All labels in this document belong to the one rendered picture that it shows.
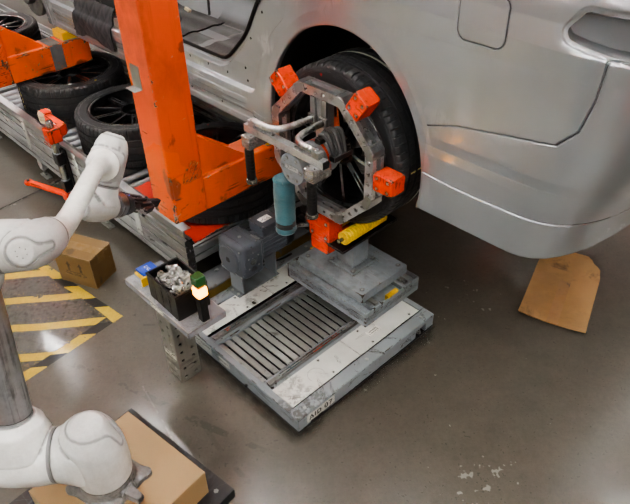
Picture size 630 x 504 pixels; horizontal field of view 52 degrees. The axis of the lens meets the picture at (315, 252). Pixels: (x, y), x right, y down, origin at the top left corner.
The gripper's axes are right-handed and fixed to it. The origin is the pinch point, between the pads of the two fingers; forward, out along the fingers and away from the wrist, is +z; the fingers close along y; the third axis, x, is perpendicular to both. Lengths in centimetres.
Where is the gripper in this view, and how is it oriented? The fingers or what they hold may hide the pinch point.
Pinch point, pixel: (152, 202)
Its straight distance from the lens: 247.4
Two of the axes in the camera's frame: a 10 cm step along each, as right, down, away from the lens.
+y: 7.9, 5.7, -2.0
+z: 3.2, -1.1, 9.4
